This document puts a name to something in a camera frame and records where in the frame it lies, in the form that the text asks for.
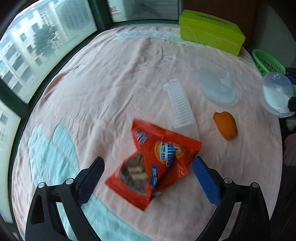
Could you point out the tree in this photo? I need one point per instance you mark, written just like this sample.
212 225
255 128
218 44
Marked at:
45 40

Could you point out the green mesh basket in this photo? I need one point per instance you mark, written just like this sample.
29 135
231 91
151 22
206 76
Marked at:
266 60

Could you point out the green window frame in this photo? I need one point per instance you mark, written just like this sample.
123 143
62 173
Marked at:
101 14

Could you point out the clear plastic cup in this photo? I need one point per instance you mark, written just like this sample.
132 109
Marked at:
276 92

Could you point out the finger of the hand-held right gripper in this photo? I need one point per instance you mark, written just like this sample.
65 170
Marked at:
292 103
291 77

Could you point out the pink printed blanket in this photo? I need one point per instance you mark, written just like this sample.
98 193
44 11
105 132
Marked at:
104 81

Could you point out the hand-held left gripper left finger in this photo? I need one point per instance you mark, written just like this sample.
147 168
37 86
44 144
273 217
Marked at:
89 180

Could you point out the clear ribbed plastic tray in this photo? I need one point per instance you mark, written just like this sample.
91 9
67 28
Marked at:
179 102

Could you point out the white louvred outdoor unit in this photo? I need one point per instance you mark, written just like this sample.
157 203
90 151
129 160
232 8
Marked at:
74 16

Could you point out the white printed appliance carton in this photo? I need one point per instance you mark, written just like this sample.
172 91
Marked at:
143 9

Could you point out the beige apartment building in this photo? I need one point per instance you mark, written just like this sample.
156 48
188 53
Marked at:
18 51

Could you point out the lime green box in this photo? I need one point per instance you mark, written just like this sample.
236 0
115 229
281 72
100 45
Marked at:
208 30

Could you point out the orange snack packet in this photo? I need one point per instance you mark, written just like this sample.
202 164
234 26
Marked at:
171 148

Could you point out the clear plastic lid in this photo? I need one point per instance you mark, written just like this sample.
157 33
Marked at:
217 88

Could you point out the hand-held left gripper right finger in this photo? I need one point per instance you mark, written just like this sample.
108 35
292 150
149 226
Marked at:
207 183

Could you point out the orange food piece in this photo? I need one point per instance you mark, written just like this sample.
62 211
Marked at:
225 125

